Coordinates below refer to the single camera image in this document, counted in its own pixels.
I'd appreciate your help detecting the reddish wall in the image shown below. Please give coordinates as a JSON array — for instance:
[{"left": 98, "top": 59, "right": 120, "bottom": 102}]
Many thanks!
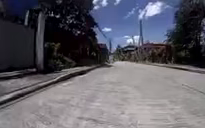
[{"left": 133, "top": 42, "right": 175, "bottom": 65}]

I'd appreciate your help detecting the grey concrete road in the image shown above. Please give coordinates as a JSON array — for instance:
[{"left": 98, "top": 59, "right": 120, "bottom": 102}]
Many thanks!
[{"left": 0, "top": 61, "right": 205, "bottom": 128}]

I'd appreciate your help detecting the concrete sidewalk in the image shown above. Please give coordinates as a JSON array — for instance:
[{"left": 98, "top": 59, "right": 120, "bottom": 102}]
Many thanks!
[{"left": 0, "top": 63, "right": 104, "bottom": 110}]

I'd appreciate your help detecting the tall dark tree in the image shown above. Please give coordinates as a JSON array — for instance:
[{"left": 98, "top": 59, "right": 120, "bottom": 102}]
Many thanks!
[{"left": 166, "top": 0, "right": 205, "bottom": 66}]

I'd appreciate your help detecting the utility pole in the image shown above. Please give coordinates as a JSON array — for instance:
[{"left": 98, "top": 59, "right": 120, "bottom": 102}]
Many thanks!
[{"left": 138, "top": 19, "right": 144, "bottom": 46}]

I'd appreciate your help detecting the large dark tree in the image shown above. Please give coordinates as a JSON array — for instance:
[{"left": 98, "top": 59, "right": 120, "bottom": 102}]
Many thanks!
[{"left": 26, "top": 0, "right": 101, "bottom": 68}]

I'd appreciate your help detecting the pale concrete post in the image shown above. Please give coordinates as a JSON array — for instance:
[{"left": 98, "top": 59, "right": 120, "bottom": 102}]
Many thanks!
[{"left": 35, "top": 11, "right": 46, "bottom": 72}]

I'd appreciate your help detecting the pale kerb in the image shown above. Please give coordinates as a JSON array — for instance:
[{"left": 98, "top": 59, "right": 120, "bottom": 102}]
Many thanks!
[{"left": 146, "top": 61, "right": 205, "bottom": 76}]

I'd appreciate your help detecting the grey concrete wall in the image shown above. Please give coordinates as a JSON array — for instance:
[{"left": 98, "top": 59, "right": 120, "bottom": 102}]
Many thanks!
[{"left": 0, "top": 16, "right": 36, "bottom": 74}]

